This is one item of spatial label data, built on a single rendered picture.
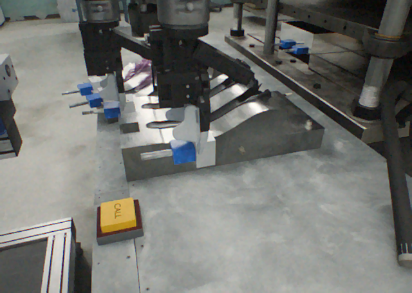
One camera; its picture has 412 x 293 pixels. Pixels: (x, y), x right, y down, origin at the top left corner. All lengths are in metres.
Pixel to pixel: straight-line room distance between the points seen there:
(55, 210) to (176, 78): 1.58
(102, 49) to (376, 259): 0.69
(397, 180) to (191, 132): 0.42
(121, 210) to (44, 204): 1.45
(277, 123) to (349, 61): 0.85
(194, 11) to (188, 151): 0.23
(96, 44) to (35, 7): 7.30
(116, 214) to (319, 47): 1.10
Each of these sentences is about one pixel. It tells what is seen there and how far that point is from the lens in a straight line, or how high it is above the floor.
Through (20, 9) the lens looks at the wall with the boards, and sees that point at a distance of 8.08.
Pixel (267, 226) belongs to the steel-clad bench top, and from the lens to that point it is 0.60.
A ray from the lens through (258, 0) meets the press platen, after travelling 1.86.
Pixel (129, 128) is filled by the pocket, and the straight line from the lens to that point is 0.76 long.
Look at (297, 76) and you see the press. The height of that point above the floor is 0.79.
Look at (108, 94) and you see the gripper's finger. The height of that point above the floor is 0.95.
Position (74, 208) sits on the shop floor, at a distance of 1.92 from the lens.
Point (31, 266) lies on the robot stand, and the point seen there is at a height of 0.21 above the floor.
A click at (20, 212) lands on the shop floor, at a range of 2.03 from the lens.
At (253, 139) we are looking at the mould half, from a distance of 0.73.
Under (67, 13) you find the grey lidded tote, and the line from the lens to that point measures 7.36.
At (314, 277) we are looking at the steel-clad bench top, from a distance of 0.55.
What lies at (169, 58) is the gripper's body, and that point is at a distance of 0.46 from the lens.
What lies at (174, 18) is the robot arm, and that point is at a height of 1.16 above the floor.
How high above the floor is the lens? 1.24
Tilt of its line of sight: 31 degrees down
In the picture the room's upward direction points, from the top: straight up
